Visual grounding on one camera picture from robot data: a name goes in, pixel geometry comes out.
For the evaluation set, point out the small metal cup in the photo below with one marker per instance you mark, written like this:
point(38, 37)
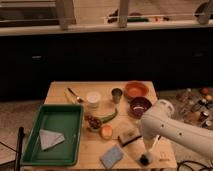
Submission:
point(116, 95)

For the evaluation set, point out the grey folded cloth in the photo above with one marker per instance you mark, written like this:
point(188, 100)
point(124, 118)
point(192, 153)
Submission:
point(49, 139)

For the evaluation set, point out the metal spoon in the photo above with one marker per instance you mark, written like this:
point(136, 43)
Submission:
point(78, 98)

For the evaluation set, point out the brown grape bunch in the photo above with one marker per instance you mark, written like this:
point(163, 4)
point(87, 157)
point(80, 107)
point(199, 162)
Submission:
point(94, 122)

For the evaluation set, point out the white paper cup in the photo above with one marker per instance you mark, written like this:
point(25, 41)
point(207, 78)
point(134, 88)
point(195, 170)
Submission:
point(93, 98)

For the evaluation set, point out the green chili pepper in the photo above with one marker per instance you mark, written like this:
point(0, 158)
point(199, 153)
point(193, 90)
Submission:
point(109, 117)

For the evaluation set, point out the green plastic tray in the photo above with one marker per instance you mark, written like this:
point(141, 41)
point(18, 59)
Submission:
point(65, 119)

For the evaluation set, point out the black stand pole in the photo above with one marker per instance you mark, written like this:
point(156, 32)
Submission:
point(21, 135)

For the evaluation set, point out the blue sponge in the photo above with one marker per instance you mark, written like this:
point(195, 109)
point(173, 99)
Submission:
point(111, 157)

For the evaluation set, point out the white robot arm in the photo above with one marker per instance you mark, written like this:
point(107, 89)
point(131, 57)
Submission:
point(157, 121)

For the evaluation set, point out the orange bowl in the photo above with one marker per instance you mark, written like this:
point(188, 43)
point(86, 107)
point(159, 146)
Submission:
point(135, 89)

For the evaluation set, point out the orange round fruit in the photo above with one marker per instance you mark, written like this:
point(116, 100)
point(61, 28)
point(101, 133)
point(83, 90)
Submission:
point(106, 132)

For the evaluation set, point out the wooden table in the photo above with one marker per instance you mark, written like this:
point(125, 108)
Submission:
point(93, 146)

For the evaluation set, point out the yellow banana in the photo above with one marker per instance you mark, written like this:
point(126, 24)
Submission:
point(69, 98)

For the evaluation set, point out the wooden board eraser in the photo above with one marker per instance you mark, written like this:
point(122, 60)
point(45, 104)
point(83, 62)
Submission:
point(128, 136)

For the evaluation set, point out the dark maroon bowl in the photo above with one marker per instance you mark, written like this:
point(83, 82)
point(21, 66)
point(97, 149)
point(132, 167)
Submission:
point(138, 106)

